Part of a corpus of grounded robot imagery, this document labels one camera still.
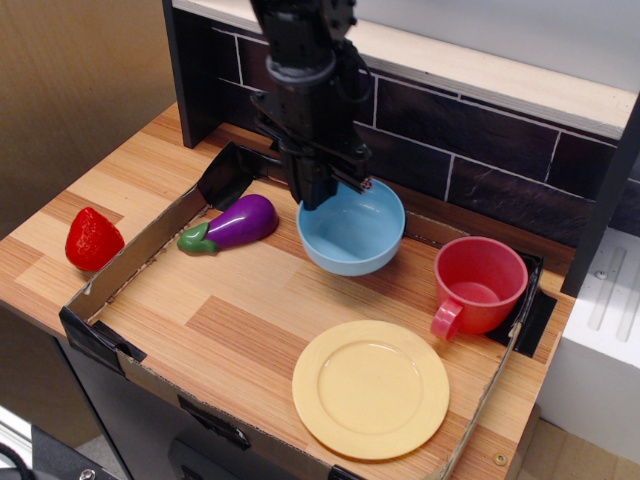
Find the red toy strawberry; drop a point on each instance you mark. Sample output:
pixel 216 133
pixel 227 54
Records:
pixel 93 241

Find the yellow plate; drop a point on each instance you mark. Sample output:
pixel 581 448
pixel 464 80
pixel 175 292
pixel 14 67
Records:
pixel 370 390

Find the cardboard tray border with tape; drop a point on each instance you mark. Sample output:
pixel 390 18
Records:
pixel 187 359

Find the purple toy eggplant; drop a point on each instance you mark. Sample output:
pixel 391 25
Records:
pixel 251 218

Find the wooden shelf with dark posts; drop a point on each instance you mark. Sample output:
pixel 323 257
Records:
pixel 476 141

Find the light blue bowl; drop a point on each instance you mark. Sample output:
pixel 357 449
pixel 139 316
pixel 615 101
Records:
pixel 351 233

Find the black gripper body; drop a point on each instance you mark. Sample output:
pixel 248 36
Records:
pixel 319 120

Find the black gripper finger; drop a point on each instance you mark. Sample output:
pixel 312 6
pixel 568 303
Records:
pixel 296 167
pixel 319 183

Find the red plastic cup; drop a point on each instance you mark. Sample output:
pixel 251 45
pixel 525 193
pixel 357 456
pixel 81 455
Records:
pixel 478 281

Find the white side unit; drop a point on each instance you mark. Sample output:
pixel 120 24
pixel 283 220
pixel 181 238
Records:
pixel 592 387

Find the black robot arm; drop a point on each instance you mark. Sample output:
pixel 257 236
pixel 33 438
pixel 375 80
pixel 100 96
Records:
pixel 321 81

